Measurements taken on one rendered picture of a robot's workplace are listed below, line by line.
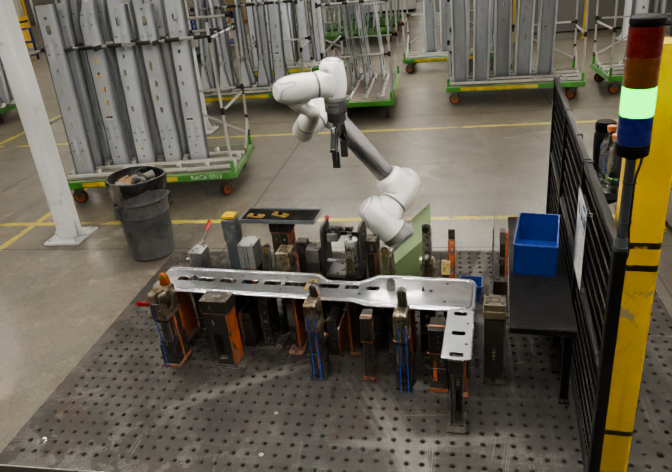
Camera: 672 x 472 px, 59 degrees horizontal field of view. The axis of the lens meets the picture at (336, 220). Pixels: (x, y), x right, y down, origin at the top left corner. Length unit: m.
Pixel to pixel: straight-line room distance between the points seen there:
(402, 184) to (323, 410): 1.28
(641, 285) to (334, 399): 1.19
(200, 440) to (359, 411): 0.58
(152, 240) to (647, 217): 4.17
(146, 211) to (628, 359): 3.97
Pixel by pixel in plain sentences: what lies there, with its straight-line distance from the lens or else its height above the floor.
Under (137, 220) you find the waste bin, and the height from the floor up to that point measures 0.40.
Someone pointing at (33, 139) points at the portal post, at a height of 1.00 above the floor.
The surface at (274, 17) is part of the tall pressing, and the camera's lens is 9.86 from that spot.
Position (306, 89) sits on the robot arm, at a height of 1.78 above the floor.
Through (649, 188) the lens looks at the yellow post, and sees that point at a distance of 1.63.
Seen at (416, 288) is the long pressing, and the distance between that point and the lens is 2.39.
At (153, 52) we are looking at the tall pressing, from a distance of 6.57.
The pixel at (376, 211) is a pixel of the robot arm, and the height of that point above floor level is 1.03.
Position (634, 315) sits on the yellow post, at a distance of 1.79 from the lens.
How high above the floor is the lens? 2.26
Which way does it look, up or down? 25 degrees down
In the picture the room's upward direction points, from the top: 6 degrees counter-clockwise
